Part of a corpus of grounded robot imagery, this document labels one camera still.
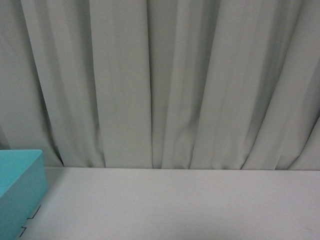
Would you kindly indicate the turquoise storage box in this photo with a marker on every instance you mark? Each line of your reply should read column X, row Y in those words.
column 23, row 183

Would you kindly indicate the grey pleated curtain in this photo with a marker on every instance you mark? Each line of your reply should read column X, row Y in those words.
column 162, row 84

